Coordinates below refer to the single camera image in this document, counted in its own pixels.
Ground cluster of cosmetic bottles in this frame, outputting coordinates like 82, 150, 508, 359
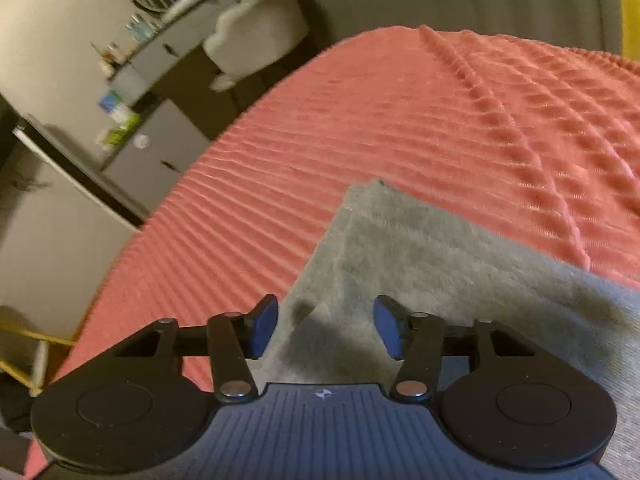
124, 11, 162, 45

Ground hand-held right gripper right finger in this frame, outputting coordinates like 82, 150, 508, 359
374, 295, 538, 403

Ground grey pants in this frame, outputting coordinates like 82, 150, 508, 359
260, 178, 640, 480

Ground grey drawer cabinet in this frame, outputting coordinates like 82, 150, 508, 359
97, 97, 215, 222

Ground grey vanity desk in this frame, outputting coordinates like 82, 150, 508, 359
107, 0, 261, 111

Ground white upholstered chair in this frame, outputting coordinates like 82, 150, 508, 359
202, 0, 311, 92

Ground red ribbed bedspread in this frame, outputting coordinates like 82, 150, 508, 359
25, 25, 640, 480

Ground white fridge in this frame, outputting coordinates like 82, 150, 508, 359
0, 112, 148, 341

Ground yellow-legged side table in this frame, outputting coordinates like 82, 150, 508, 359
0, 322, 77, 397

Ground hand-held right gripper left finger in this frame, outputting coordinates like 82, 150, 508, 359
114, 294, 279, 403

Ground green packet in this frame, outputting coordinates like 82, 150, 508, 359
97, 112, 143, 149

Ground blue box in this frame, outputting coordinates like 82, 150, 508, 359
97, 90, 124, 114

